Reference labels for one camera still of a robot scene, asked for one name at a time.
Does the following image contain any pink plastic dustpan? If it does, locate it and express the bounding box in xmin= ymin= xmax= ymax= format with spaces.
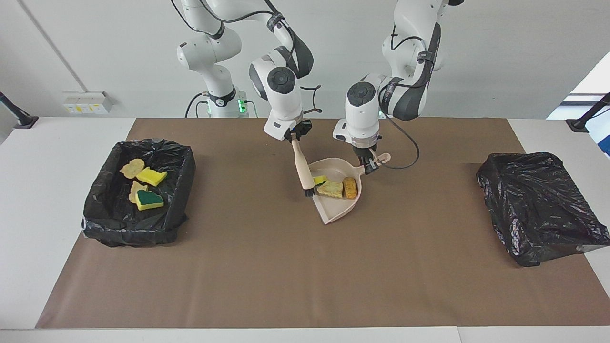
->
xmin=307 ymin=152 xmax=391 ymax=225

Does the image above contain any plain yellow sponge piece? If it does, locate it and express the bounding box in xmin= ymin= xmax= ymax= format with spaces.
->
xmin=136 ymin=168 xmax=168 ymax=187

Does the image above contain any green topped yellow sponge chunk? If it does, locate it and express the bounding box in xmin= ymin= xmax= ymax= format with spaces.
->
xmin=135 ymin=190 xmax=164 ymax=211

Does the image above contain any toy croissant bread piece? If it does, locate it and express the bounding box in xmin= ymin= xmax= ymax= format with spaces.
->
xmin=129 ymin=180 xmax=148 ymax=203
xmin=119 ymin=158 xmax=145 ymax=180

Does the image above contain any black bag lined bin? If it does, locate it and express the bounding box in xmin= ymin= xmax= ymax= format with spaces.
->
xmin=476 ymin=152 xmax=610 ymax=267
xmin=82 ymin=139 xmax=196 ymax=247

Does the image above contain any brown paper table mat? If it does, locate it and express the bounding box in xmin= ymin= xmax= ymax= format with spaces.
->
xmin=36 ymin=118 xmax=610 ymax=329

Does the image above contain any black clamp stand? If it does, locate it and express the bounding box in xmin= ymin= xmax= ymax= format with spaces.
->
xmin=566 ymin=92 xmax=610 ymax=133
xmin=0 ymin=91 xmax=39 ymax=130

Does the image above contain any blue panel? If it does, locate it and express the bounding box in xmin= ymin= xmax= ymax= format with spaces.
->
xmin=590 ymin=120 xmax=610 ymax=158

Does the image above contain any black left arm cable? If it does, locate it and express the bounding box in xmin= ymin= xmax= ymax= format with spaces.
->
xmin=379 ymin=24 xmax=429 ymax=171

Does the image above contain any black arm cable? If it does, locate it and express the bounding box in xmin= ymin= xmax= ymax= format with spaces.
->
xmin=171 ymin=0 xmax=325 ymax=115
xmin=379 ymin=24 xmax=429 ymax=171

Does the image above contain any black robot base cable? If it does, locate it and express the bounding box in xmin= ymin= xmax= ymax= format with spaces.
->
xmin=184 ymin=92 xmax=210 ymax=118

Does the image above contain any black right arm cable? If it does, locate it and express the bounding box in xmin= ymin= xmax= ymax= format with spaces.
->
xmin=171 ymin=0 xmax=325 ymax=115

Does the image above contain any white wall socket box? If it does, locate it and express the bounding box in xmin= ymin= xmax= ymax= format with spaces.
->
xmin=62 ymin=91 xmax=113 ymax=115

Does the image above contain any thin white wall conduit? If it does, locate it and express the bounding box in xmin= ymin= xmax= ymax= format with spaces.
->
xmin=18 ymin=0 xmax=88 ymax=93

